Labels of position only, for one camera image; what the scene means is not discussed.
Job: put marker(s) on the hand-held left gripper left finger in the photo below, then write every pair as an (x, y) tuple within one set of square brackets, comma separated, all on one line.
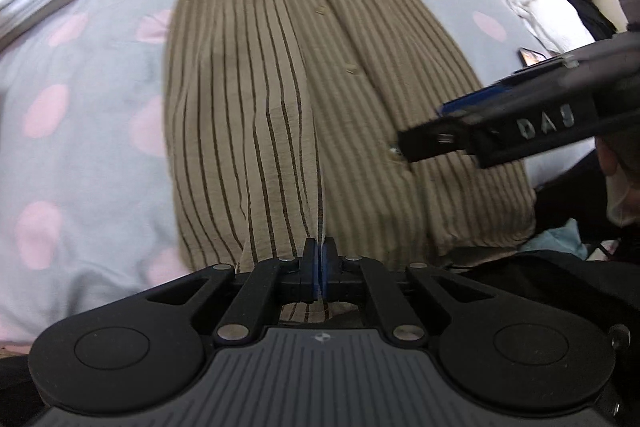
[(310, 267)]

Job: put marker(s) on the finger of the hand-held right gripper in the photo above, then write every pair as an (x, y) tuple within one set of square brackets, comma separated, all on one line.
[(440, 142)]

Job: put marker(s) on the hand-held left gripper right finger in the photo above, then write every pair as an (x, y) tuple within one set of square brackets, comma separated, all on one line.
[(330, 268)]

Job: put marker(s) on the brown striped shirt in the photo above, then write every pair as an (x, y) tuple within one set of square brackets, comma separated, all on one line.
[(240, 107)]

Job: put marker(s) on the person's right hand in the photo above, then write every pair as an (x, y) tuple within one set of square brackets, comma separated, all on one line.
[(622, 202)]

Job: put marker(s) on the smartphone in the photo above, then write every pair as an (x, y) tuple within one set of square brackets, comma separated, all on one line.
[(530, 57)]

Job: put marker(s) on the light blue cloth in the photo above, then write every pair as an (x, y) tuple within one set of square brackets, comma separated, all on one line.
[(560, 242)]

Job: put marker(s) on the black garment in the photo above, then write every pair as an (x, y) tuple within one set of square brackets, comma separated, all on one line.
[(580, 2)]

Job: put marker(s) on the bed with pink-dotted sheet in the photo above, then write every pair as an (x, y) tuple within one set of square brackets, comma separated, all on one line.
[(75, 157)]

